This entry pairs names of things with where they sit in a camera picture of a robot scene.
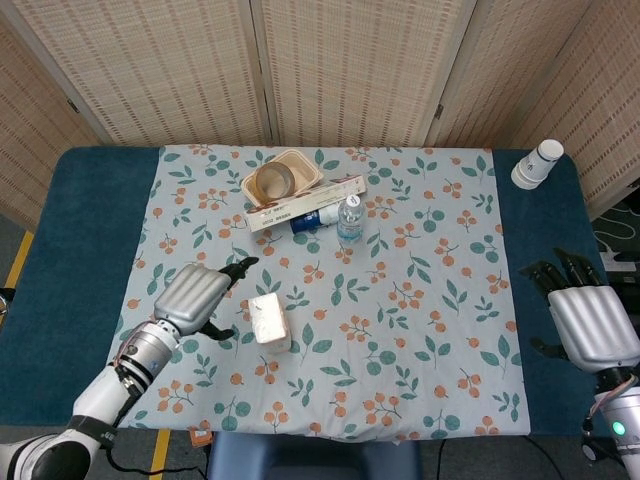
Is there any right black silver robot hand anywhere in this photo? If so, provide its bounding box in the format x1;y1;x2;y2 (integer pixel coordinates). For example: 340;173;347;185
517;247;640;375

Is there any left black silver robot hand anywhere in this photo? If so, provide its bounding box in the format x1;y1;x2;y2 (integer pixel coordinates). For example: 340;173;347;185
152;257;260;341

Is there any white tissue pack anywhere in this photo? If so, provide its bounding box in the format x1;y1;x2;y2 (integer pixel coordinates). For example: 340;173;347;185
248;293;292;355

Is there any dark teal table cover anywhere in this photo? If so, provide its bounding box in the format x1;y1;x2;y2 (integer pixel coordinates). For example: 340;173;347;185
0;145;621;441

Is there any blue white spray can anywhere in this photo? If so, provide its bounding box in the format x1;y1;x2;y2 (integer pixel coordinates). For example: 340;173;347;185
290;204;342;235

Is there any long white cardboard box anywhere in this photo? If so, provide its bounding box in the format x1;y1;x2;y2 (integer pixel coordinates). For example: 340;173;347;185
243;174;368;234

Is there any brown tape roll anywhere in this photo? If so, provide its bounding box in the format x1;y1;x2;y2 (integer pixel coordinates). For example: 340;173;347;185
253;162;296;201

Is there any beige food tray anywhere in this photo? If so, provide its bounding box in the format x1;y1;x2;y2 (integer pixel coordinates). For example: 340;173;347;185
240;148;324;207

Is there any white paper cup stack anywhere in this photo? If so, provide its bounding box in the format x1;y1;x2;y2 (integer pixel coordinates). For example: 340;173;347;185
510;138;565;190

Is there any clear water bottle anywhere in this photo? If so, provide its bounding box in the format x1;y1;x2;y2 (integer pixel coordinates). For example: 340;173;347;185
336;194;365;245

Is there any floral printed tablecloth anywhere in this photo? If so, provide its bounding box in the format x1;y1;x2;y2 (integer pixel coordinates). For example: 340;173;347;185
90;143;531;442

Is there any blue chair seat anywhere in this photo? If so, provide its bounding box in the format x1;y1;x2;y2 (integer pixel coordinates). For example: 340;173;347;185
205;432;422;480

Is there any woven folding screen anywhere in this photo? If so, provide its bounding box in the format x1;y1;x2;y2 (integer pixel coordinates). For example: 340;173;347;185
0;0;640;231

